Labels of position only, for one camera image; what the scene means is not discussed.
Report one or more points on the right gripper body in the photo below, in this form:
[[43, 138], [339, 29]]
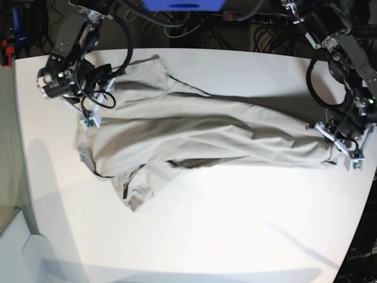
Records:
[[89, 106]]

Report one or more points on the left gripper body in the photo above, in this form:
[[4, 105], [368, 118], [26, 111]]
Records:
[[349, 147]]

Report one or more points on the beige t-shirt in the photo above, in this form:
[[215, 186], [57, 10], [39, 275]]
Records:
[[162, 127]]

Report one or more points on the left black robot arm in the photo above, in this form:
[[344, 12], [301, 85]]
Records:
[[349, 124]]

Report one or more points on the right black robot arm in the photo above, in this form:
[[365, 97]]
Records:
[[69, 76]]

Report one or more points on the red and blue clamp tool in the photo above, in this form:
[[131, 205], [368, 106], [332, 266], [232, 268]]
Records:
[[10, 33]]

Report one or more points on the blue plastic bin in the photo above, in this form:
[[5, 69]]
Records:
[[183, 5]]

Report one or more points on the black power strip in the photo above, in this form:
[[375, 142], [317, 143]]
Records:
[[271, 19]]

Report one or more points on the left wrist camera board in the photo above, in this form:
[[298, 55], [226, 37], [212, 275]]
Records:
[[355, 164]]

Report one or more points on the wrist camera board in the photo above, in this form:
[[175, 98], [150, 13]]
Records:
[[86, 123], [355, 164]]

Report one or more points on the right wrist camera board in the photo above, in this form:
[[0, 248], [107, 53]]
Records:
[[86, 123]]

